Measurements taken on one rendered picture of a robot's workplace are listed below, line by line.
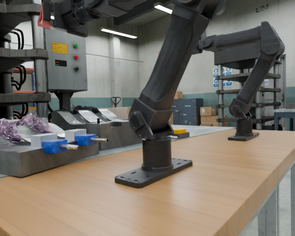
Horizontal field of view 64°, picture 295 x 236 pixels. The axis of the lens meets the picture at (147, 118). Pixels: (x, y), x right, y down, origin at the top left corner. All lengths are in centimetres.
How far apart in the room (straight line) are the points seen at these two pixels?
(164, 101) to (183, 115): 758
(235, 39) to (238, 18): 698
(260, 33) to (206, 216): 81
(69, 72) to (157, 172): 134
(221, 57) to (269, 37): 402
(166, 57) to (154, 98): 8
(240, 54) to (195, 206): 455
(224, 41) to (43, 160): 82
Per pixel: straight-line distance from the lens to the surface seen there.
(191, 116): 789
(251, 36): 105
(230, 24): 811
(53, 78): 169
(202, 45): 109
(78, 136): 68
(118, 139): 84
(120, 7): 62
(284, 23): 753
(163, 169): 49
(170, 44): 47
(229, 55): 494
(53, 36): 174
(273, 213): 76
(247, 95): 102
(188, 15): 45
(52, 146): 59
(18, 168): 59
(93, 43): 909
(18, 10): 162
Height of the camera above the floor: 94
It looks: 3 degrees down
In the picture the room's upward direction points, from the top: 2 degrees counter-clockwise
